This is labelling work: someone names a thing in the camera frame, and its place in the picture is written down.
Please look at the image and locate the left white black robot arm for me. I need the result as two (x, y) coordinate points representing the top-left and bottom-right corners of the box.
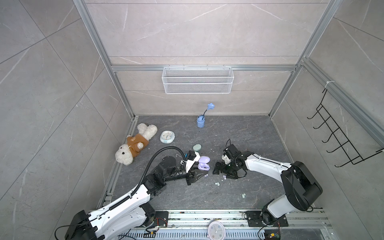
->
(64, 151), (206, 240)

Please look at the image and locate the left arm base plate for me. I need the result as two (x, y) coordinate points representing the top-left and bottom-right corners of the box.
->
(141, 211), (169, 228)

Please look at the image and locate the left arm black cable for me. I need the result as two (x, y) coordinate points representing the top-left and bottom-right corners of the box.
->
(130, 145), (188, 197)

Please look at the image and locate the black wire hook rack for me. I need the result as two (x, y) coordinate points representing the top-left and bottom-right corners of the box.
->
(307, 89), (384, 168)

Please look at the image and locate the white wire mesh basket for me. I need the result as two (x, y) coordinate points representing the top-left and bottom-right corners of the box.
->
(162, 66), (235, 94)

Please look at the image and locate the purple earbud charging case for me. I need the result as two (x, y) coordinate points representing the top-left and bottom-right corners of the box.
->
(198, 156), (211, 171)

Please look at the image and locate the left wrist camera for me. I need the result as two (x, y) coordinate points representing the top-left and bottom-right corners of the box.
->
(185, 151), (201, 173)

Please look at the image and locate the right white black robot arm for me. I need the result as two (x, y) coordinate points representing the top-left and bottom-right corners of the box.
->
(213, 145), (323, 226)

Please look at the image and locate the blue cup holder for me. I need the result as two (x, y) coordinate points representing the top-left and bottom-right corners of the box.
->
(197, 116), (205, 128)

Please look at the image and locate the green earbud charging case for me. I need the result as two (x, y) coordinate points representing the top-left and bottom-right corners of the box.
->
(193, 144), (202, 152)

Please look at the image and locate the white plush bear toy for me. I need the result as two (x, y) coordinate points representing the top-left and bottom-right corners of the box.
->
(115, 123), (158, 166)

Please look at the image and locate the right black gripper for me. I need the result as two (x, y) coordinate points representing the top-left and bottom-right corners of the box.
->
(211, 160), (238, 179)

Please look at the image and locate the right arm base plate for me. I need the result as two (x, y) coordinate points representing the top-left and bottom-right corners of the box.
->
(244, 211), (289, 227)

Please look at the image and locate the pink round clock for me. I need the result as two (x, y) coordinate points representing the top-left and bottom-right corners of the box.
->
(208, 221), (226, 240)

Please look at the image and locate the small round white clock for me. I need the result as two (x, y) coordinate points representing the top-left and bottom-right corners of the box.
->
(160, 130), (176, 144)

